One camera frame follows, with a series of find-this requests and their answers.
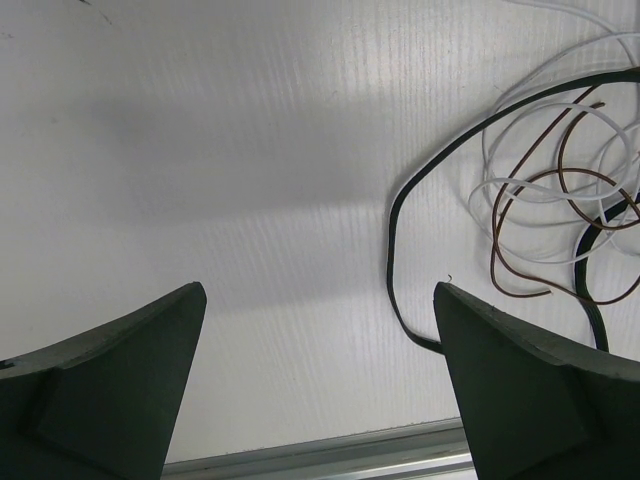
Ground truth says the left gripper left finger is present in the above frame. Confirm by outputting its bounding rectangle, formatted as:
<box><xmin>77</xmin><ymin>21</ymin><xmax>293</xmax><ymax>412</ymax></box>
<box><xmin>1</xmin><ymin>282</ymin><xmax>207</xmax><ymax>479</ymax></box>

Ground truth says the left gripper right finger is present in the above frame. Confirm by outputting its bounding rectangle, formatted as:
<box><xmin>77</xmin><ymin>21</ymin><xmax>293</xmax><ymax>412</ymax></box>
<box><xmin>433</xmin><ymin>283</ymin><xmax>639</xmax><ymax>479</ymax></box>

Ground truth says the thin brown wire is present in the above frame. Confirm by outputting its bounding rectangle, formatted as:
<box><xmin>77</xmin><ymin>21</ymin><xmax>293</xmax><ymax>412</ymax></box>
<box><xmin>490</xmin><ymin>101</ymin><xmax>640</xmax><ymax>306</ymax></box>

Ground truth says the thin white wire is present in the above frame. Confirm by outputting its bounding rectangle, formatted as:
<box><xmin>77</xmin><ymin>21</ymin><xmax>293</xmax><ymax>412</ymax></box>
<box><xmin>467</xmin><ymin>0</ymin><xmax>640</xmax><ymax>265</ymax></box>

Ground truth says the aluminium mounting rail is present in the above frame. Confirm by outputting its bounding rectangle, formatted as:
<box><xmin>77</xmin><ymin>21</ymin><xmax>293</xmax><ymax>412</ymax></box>
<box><xmin>162</xmin><ymin>418</ymin><xmax>477</xmax><ymax>479</ymax></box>

